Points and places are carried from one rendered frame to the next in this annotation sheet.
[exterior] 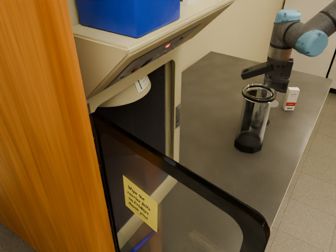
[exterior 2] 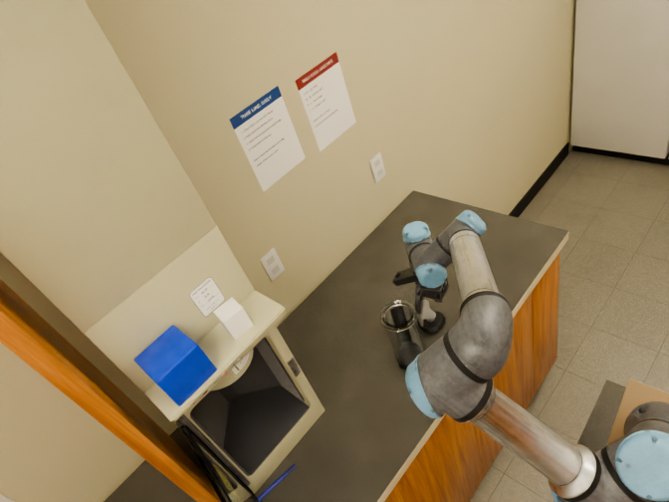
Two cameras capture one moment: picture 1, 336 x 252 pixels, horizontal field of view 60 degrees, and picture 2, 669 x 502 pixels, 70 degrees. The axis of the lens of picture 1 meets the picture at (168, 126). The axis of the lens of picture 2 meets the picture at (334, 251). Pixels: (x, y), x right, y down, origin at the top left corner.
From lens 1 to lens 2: 0.83 m
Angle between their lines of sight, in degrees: 19
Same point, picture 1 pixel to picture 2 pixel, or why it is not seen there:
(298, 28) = (416, 256)
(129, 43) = (173, 413)
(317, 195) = (610, 365)
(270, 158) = not seen: hidden behind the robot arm
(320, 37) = (432, 273)
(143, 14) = (179, 395)
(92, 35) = (158, 400)
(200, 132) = (362, 341)
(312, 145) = (622, 277)
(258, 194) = (401, 427)
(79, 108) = (153, 453)
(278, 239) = not seen: hidden behind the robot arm
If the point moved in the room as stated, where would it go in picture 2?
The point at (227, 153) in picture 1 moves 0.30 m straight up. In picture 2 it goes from (384, 372) to (361, 313)
